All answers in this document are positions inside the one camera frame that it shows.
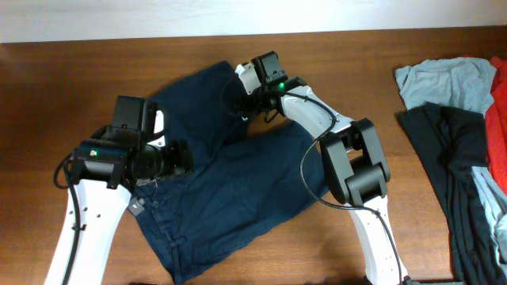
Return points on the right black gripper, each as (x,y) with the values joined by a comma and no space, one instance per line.
(246,108)

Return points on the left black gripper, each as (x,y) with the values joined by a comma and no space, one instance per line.
(182,157)

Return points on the navy blue shorts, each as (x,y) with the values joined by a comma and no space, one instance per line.
(240,188)

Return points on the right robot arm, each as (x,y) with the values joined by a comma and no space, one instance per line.
(355,166)

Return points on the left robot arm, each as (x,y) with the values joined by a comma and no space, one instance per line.
(101,174)

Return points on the black garment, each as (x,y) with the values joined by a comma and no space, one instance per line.
(449,142)

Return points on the light grey t-shirt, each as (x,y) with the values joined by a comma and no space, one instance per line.
(463,82)

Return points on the red garment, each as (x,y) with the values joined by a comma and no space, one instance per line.
(496,125)

